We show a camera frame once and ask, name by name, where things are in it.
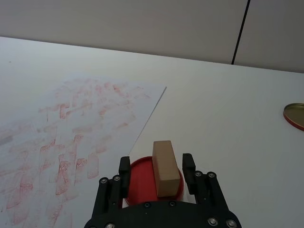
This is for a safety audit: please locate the round red ink pad tin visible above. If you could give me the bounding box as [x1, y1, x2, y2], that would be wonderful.
[123, 155, 185, 207]

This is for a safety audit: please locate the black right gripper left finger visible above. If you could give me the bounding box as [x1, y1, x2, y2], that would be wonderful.
[91, 156, 131, 216]

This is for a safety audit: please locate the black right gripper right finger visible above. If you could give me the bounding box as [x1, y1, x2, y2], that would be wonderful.
[182, 153, 230, 212]

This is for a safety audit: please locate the round gold tin lid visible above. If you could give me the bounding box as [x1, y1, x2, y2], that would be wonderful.
[282, 102, 304, 132]

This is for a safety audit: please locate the white paper with red stamps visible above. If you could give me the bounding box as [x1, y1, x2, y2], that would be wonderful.
[0, 73, 168, 228]

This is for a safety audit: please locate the wooden stamp block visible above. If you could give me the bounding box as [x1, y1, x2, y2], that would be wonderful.
[152, 140, 181, 199]

